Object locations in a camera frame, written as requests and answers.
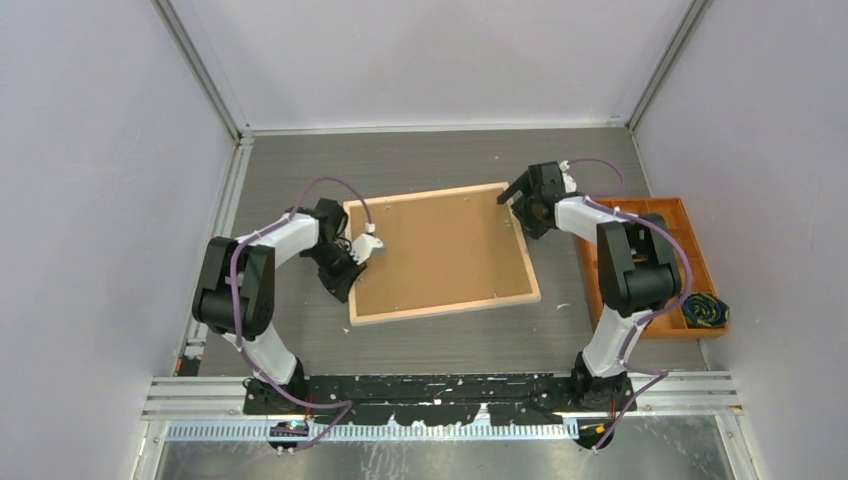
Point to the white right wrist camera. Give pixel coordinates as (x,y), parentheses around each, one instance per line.
(569,183)

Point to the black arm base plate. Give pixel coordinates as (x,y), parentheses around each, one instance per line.
(439,400)

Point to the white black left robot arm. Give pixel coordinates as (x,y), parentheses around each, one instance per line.
(235,291)

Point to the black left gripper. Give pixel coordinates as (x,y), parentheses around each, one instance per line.
(340,285)

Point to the black yellow coiled roll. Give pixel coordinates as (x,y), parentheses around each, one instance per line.
(705,311)

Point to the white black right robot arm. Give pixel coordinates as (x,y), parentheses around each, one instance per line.
(639,268)

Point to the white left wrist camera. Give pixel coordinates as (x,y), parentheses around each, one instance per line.
(365,246)

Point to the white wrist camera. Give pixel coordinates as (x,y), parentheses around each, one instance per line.
(365,246)
(569,183)

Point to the aluminium front rail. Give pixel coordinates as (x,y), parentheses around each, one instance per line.
(211,408)

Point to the brown fibreboard backing board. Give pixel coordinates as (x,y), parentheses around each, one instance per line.
(440,252)

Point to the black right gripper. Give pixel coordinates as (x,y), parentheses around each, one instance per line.
(533,228)

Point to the light wooden picture frame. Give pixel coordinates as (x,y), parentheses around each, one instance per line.
(440,255)

